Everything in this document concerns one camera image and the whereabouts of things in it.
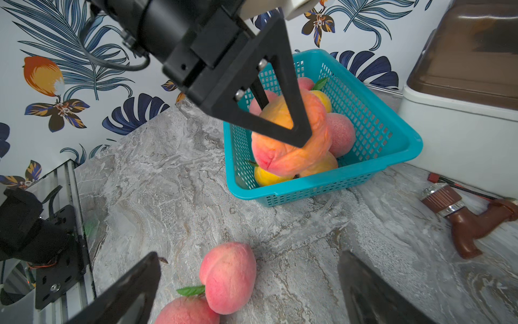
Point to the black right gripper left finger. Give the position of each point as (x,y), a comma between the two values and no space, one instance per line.
(130,299)

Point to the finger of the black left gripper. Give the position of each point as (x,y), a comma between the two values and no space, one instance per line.
(266,56)
(259,93)

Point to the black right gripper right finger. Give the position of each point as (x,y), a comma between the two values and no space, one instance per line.
(369,299)

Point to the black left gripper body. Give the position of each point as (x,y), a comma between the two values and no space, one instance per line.
(194,40)

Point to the yellow red peach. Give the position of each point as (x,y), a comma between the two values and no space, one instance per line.
(324,100)

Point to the orange pink peach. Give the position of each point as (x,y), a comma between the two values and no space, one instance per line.
(297,136)
(327,163)

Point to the yellow peach front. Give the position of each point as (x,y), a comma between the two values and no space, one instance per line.
(265,178)

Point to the teal plastic basket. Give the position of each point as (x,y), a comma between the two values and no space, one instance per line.
(382,138)

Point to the small brown tool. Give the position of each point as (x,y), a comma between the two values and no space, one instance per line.
(444,201)

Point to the brown lidded storage box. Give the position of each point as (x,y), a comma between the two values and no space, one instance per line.
(461,97)

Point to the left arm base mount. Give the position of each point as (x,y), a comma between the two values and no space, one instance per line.
(47,240)

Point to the aluminium front rail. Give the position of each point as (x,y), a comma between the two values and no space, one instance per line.
(17,291)

